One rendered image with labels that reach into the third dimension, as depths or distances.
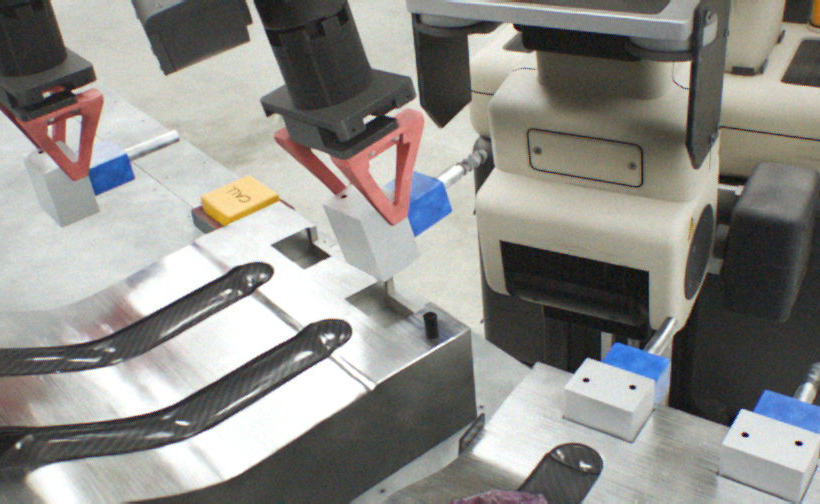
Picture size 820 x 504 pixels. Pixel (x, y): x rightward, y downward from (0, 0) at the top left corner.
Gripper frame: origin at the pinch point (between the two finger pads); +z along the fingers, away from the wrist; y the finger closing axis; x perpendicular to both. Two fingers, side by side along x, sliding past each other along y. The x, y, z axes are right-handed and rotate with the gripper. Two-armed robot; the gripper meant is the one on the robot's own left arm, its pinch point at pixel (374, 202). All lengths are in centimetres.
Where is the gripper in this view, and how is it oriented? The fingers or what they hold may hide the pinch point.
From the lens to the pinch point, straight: 71.8
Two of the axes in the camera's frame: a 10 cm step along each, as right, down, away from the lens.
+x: 7.5, -5.2, 4.1
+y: 6.0, 2.7, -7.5
